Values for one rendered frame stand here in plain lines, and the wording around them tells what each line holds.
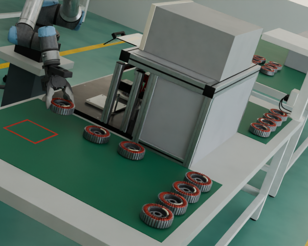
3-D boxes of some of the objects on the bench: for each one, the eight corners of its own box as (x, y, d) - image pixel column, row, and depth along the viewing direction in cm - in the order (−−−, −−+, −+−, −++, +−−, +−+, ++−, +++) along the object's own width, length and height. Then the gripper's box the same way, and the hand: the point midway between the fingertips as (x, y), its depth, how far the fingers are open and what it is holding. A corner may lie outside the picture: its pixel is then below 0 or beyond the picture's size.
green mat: (-59, 128, 227) (-59, 127, 227) (37, 98, 280) (37, 97, 280) (161, 242, 197) (161, 242, 197) (222, 185, 251) (222, 184, 250)
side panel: (131, 142, 265) (151, 73, 253) (134, 140, 267) (154, 72, 256) (187, 169, 256) (211, 98, 244) (190, 167, 258) (214, 97, 247)
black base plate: (43, 99, 282) (45, 94, 281) (111, 78, 338) (112, 74, 337) (131, 140, 267) (132, 135, 266) (186, 111, 323) (187, 107, 322)
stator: (115, 145, 256) (117, 137, 254) (140, 150, 259) (143, 142, 258) (119, 158, 246) (121, 150, 244) (145, 162, 249) (147, 154, 248)
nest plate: (85, 102, 287) (85, 99, 287) (100, 96, 300) (101, 93, 300) (112, 114, 282) (112, 112, 282) (127, 108, 296) (127, 105, 295)
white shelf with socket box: (235, 108, 353) (262, 32, 337) (253, 96, 386) (278, 27, 370) (292, 132, 342) (323, 55, 326) (306, 118, 375) (334, 48, 359)
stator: (92, 145, 250) (94, 137, 248) (77, 133, 257) (79, 124, 256) (113, 143, 257) (116, 135, 256) (99, 131, 265) (101, 124, 263)
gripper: (62, 64, 273) (70, 109, 271) (27, 65, 260) (34, 112, 259) (74, 60, 266) (81, 106, 265) (37, 60, 254) (45, 108, 252)
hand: (61, 107), depth 260 cm, fingers closed on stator, 13 cm apart
